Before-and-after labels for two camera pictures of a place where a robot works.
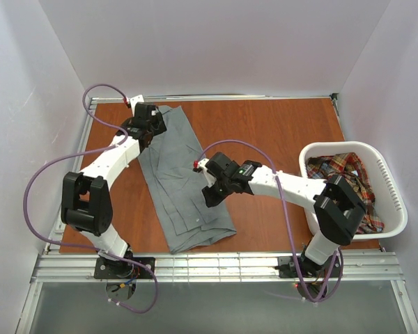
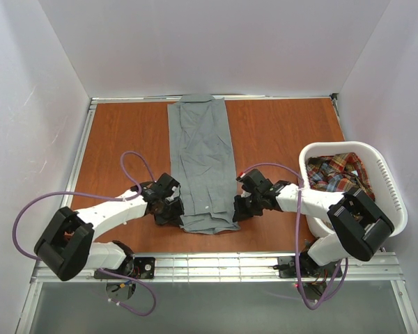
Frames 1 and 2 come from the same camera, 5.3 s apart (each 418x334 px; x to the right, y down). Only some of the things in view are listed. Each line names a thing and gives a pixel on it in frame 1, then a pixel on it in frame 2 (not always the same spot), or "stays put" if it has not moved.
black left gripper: [159, 120] → [172, 211]
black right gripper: [212, 194] → [244, 207]
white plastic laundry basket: [389, 202] stays put
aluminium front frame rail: [314, 268] stays put
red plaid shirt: [352, 169] stays put
